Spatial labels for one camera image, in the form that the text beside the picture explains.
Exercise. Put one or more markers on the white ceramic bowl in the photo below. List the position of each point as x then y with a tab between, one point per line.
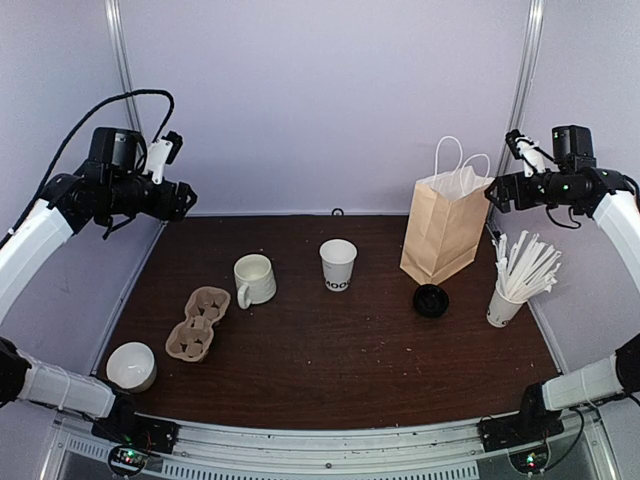
132	367

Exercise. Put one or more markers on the white paper coffee cup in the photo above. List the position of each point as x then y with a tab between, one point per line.
338	257

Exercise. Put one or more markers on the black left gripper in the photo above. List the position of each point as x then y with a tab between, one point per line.
171	206

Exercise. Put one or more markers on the right aluminium corner post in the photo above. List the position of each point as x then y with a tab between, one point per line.
528	63

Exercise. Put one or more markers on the paper cup holding straws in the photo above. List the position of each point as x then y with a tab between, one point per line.
501	310

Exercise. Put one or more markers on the brown cardboard cup carrier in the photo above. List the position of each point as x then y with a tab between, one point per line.
190	340

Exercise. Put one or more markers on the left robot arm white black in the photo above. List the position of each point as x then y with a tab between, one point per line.
123	177

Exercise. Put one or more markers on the aluminium corner post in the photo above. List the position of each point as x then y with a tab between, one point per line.
528	63
117	38

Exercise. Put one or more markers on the left aluminium corner post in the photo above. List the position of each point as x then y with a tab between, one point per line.
117	38

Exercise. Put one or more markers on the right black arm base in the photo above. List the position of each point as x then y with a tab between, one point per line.
532	423

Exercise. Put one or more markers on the white ribbed ceramic mug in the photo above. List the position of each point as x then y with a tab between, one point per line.
255	280

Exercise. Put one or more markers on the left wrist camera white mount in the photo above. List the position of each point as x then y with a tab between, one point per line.
161	153

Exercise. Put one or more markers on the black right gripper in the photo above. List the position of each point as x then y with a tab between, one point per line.
522	200

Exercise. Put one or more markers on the aluminium front rail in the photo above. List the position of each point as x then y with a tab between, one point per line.
452	450

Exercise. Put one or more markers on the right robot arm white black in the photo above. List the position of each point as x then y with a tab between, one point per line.
570	177

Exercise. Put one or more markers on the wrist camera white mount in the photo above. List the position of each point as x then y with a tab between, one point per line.
161	153
525	149

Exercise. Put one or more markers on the bundle of white wrapped straws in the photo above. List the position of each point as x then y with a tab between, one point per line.
526	268

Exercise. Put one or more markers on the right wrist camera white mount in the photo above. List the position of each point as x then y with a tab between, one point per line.
525	149

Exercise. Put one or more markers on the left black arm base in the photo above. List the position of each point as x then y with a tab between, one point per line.
124	425

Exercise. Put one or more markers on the brown paper bag white handles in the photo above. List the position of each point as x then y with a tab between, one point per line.
446	219

